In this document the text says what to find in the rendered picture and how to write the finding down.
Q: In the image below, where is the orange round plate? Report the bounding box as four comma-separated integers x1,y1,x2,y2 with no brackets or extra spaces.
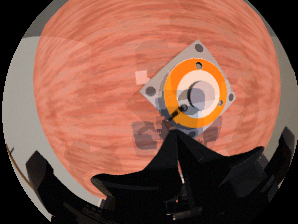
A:
164,57,227,128

